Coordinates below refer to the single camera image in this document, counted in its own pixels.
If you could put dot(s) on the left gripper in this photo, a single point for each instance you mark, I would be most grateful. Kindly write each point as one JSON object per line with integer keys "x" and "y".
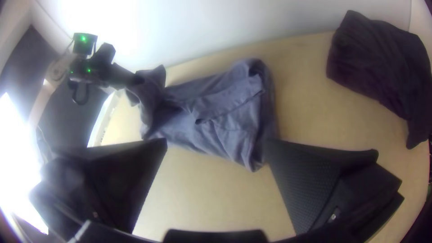
{"x": 121, "y": 76}

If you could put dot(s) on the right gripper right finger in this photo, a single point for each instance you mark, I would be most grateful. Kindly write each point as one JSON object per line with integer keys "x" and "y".
{"x": 310, "y": 185}

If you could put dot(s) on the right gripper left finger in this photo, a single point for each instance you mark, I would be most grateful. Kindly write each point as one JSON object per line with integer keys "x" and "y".
{"x": 111, "y": 182}

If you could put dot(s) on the blue t-shirt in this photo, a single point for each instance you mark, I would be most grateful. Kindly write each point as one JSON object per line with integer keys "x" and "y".
{"x": 219, "y": 118}

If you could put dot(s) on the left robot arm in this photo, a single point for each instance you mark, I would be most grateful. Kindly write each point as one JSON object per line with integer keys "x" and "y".
{"x": 82, "y": 60}

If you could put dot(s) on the white laundry basket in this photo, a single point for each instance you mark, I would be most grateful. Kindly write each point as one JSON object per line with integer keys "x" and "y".
{"x": 106, "y": 114}

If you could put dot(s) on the dark garment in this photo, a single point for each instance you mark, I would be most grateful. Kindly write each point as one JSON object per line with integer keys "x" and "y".
{"x": 381, "y": 64}

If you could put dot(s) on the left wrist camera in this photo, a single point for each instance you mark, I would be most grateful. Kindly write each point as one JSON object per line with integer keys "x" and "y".
{"x": 104, "y": 54}

